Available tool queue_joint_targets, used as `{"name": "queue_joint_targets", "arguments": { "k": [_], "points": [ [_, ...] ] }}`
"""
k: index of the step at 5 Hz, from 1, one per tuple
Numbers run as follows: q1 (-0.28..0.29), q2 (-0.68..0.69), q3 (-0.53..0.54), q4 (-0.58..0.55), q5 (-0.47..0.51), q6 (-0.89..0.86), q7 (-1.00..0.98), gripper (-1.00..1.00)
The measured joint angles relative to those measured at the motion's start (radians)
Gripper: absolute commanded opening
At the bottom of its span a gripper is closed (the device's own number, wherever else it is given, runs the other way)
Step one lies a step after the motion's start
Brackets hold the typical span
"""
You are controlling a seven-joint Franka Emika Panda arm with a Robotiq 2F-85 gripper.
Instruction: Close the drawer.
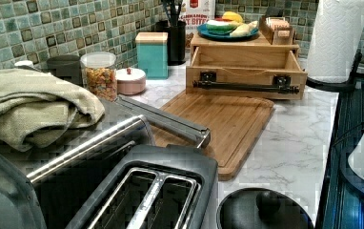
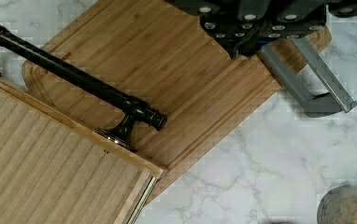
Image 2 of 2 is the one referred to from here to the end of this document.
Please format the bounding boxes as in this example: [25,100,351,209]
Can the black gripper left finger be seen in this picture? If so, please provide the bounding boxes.
[165,0,261,60]

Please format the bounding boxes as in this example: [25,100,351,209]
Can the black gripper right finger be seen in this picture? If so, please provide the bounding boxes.
[238,0,357,57]

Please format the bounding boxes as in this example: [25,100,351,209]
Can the black drawer handle bar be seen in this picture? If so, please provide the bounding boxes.
[0,25,167,152]

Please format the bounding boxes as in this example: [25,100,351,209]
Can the bamboo cutting board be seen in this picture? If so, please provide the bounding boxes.
[21,0,333,204]

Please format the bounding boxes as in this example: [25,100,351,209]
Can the grey metal bracket stand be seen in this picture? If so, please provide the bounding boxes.
[258,37,357,118]

